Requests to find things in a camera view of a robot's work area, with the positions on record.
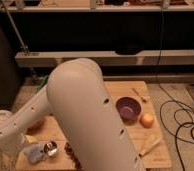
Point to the wooden board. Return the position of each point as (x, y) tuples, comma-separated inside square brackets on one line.
[(157, 159)]

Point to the white shelf unit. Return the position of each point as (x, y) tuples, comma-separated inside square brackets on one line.
[(110, 32)]

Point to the purple bowl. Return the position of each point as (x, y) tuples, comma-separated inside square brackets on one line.
[(128, 108)]

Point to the bunch of dark grapes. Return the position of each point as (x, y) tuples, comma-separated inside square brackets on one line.
[(69, 151)]

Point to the metal diagonal rod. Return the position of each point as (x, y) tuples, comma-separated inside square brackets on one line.
[(11, 30)]

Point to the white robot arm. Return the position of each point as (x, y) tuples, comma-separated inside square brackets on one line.
[(77, 97)]

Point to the red-brown bowl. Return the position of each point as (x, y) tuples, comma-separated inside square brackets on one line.
[(37, 125)]

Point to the wooden spoon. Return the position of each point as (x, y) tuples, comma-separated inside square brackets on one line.
[(139, 95)]

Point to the blue towel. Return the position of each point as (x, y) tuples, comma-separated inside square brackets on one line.
[(34, 153)]

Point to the green plastic tray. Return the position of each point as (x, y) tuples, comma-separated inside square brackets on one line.
[(43, 83)]

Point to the small metal cup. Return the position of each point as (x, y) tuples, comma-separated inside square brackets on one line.
[(50, 149)]

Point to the orange apple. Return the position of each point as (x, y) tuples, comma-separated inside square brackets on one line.
[(147, 120)]

